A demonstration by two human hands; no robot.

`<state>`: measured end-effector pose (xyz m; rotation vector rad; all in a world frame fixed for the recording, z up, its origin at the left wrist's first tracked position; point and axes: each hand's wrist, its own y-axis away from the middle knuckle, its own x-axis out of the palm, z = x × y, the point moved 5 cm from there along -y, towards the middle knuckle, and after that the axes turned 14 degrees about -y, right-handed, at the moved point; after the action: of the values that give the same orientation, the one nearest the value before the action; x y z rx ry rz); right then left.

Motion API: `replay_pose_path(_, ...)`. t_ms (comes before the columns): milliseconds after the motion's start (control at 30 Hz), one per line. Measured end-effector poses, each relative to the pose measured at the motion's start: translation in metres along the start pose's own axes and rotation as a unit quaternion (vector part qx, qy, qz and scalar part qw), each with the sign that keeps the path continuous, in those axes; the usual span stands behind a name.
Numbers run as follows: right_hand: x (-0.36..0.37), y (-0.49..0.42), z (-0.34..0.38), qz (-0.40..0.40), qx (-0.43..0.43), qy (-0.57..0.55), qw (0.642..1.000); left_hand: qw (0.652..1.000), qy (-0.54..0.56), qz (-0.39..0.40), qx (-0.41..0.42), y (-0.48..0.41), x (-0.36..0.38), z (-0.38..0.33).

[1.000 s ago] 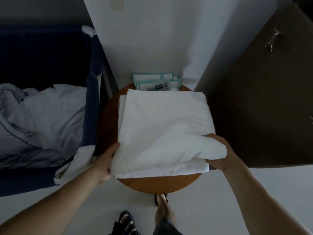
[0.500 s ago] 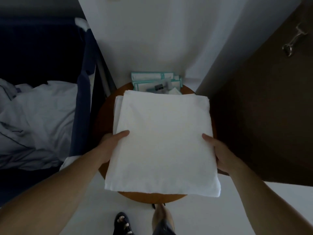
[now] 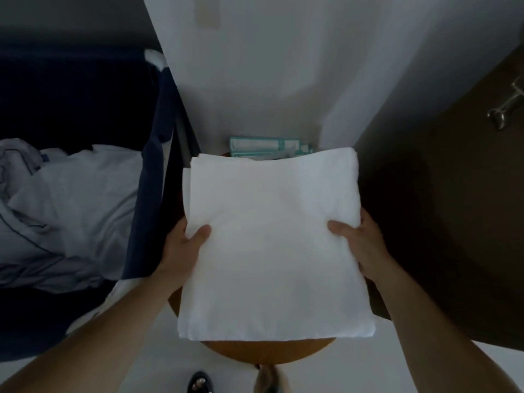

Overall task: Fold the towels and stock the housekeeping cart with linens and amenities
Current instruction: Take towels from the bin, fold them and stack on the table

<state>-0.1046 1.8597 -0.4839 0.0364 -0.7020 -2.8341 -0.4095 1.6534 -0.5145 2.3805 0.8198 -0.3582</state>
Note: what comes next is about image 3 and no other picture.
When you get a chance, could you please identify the black sandal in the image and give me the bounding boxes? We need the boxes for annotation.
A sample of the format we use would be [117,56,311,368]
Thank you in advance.
[187,371,215,393]

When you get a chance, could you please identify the teal white boxes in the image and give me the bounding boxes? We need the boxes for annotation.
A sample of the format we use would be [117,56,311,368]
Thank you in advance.
[228,136,315,161]

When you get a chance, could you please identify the person's leg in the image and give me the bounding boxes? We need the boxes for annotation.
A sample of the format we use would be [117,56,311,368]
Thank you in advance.
[253,364,289,393]

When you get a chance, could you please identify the white towel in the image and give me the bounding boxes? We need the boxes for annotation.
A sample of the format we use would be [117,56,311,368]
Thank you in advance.
[182,156,199,219]
[176,147,377,342]

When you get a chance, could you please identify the person's right forearm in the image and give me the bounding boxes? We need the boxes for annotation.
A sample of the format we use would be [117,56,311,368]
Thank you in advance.
[368,259,519,393]

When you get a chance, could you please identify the person's left forearm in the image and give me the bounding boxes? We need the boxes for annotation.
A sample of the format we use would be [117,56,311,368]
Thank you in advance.
[0,270,183,393]

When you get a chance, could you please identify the white pillowcase black piping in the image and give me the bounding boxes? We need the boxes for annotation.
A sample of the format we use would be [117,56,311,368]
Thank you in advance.
[0,138,144,293]

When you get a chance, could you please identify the brown housekeeping cart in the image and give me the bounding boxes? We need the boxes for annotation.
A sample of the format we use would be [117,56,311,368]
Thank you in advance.
[352,40,524,353]

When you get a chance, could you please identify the person's left hand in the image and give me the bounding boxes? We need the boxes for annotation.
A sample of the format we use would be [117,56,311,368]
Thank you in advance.
[157,218,213,284]

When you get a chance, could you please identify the round wooden side table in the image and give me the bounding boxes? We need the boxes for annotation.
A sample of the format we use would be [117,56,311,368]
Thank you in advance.
[168,150,390,367]

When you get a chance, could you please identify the navy laundry hamper white frame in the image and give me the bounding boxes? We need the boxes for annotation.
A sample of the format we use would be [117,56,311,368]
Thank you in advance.
[0,43,202,363]

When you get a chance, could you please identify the person's right hand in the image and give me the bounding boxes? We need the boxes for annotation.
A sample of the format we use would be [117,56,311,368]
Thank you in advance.
[327,207,395,284]

